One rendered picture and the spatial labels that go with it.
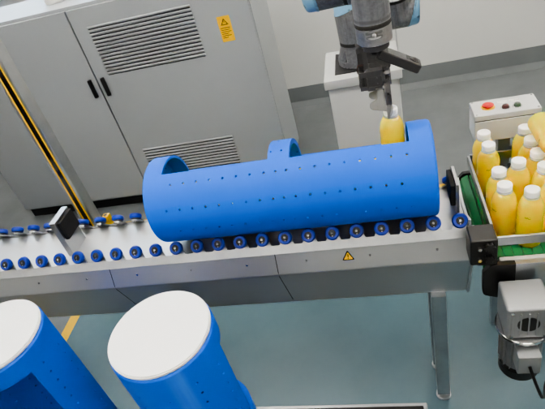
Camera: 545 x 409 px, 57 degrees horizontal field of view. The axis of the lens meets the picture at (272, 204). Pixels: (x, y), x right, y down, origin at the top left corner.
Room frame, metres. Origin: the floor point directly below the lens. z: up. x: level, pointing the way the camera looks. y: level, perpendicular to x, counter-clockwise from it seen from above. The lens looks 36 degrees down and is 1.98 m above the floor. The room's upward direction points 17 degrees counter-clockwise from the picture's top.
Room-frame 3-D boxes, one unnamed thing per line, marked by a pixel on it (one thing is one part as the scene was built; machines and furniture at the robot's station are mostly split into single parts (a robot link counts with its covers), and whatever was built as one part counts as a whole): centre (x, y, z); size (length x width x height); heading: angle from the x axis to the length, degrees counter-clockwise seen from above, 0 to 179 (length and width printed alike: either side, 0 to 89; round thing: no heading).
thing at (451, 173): (1.17, -0.54, 0.99); 0.10 x 0.02 x 0.12; 163
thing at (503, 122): (1.38, -0.82, 1.05); 0.20 x 0.10 x 0.10; 73
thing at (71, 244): (1.55, 0.74, 1.00); 0.10 x 0.04 x 0.15; 163
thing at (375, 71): (1.22, -0.36, 1.44); 0.09 x 0.08 x 0.12; 73
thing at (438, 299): (1.12, -0.45, 0.31); 0.06 x 0.06 x 0.63; 73
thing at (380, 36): (1.22, -0.37, 1.52); 0.10 x 0.09 x 0.05; 163
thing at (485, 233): (0.96, -0.52, 0.95); 0.10 x 0.07 x 0.10; 163
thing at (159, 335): (0.92, 0.38, 1.03); 0.28 x 0.28 x 0.01
